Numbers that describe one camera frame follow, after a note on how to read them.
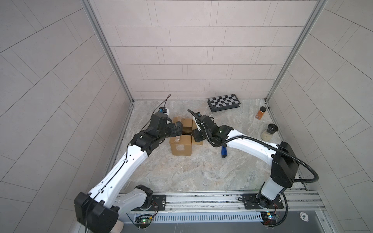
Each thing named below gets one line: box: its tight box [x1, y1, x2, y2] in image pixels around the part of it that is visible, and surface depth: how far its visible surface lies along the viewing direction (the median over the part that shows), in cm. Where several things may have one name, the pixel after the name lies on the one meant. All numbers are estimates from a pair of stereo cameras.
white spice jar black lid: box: [260, 123, 279, 142], surface depth 89 cm
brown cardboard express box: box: [169, 116, 204, 157], surface depth 80 cm
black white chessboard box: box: [206, 93, 241, 113], surface depth 114 cm
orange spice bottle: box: [254, 105, 267, 120], surface depth 102 cm
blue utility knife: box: [221, 145, 228, 159], surface depth 89 cm
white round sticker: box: [299, 211, 309, 222], surface depth 69 cm
